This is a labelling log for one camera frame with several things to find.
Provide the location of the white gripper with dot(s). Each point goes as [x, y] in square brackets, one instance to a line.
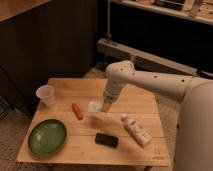
[111, 93]

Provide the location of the white tube bottle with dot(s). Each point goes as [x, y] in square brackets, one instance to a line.
[141, 136]

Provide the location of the white sponge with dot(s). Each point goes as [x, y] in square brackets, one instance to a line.
[95, 106]

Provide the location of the black rectangular phone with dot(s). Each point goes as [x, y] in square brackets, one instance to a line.
[108, 140]

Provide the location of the orange carrot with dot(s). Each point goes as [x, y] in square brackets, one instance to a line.
[77, 111]

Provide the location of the grey metal beam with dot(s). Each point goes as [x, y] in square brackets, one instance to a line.
[145, 60]

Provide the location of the clear plastic cup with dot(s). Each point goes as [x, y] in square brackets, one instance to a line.
[46, 94]

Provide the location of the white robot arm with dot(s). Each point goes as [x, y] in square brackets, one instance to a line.
[194, 137]

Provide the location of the wooden shelf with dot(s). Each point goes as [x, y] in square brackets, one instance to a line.
[200, 11]

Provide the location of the wooden table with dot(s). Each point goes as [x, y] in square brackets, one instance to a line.
[80, 146]

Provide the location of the metal vertical pole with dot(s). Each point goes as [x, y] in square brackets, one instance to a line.
[108, 20]

